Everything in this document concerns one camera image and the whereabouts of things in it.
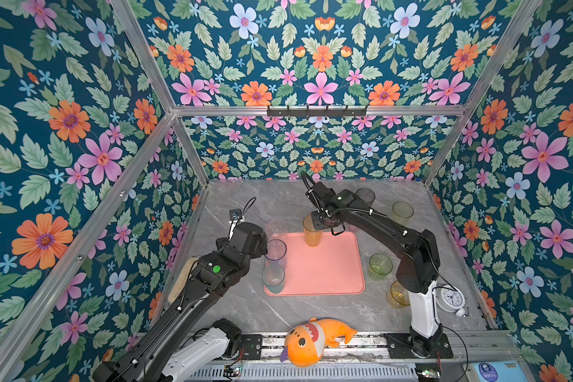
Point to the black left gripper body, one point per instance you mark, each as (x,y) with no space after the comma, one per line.
(257,251)

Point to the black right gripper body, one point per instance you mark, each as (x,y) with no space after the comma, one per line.
(326,218)

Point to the yellow tall cup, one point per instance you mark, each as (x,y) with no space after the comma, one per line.
(312,236)

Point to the clear transparent cup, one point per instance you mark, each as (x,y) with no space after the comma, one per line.
(276,229)

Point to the blue transparent cup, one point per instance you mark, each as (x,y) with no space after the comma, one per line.
(276,253)

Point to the pink plastic tray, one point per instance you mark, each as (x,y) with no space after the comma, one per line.
(331,268)

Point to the grey smoky cup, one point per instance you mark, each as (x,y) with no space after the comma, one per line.
(366,195)

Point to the tall light green cup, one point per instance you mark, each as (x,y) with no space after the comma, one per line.
(402,212)

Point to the teal frosted cup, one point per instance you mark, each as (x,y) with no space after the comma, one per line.
(273,277)

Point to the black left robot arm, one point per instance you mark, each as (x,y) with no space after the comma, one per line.
(209,280)

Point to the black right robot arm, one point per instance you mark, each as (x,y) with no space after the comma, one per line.
(418,269)

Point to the short green cup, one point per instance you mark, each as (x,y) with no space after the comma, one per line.
(380,266)

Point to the beige sponge brush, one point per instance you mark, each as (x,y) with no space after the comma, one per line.
(181,281)

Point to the short yellow cup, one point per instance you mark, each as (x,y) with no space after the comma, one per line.
(398,296)

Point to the orange plush toy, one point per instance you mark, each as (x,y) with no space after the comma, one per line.
(304,345)

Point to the white round object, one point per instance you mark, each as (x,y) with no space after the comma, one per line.
(451,300)

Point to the blue white box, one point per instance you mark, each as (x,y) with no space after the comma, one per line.
(496,371)

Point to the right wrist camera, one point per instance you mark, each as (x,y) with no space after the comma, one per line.
(319,195)

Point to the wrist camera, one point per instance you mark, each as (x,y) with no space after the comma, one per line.
(235,217)
(319,195)

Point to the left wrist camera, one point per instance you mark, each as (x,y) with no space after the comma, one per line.
(235,217)

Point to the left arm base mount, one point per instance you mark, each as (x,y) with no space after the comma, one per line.
(239,346)

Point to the black hook rail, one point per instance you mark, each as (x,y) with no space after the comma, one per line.
(299,112)

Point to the white vented cable duct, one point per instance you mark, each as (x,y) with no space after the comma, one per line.
(319,372)

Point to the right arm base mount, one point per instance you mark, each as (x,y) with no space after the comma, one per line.
(414,345)

